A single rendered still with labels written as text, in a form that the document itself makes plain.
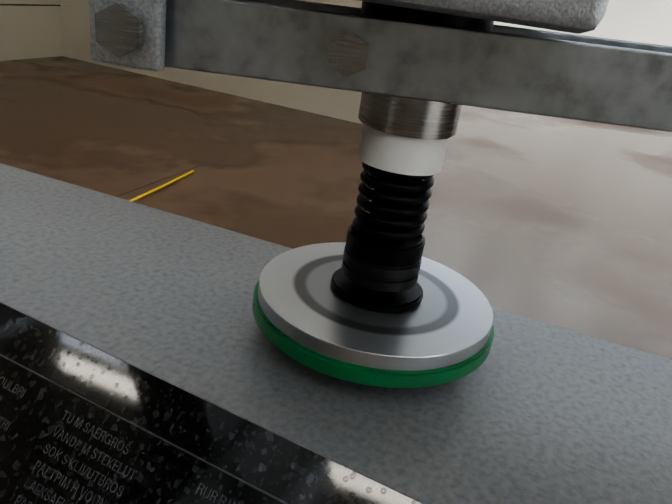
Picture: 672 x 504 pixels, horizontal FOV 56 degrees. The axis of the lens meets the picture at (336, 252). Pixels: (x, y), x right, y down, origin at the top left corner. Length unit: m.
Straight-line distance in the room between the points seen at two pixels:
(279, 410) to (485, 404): 0.18
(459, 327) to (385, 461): 0.13
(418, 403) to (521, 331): 0.19
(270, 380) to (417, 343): 0.13
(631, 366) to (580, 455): 0.17
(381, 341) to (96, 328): 0.26
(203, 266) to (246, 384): 0.22
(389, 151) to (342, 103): 5.17
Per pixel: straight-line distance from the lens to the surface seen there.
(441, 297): 0.58
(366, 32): 0.45
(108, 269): 0.70
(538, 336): 0.69
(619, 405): 0.63
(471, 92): 0.46
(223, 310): 0.62
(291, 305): 0.53
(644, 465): 0.57
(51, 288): 0.67
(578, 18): 0.42
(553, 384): 0.62
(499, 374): 0.61
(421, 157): 0.50
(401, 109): 0.48
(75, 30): 7.21
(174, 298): 0.64
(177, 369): 0.54
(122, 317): 0.61
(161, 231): 0.79
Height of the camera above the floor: 1.18
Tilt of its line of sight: 24 degrees down
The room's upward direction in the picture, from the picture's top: 9 degrees clockwise
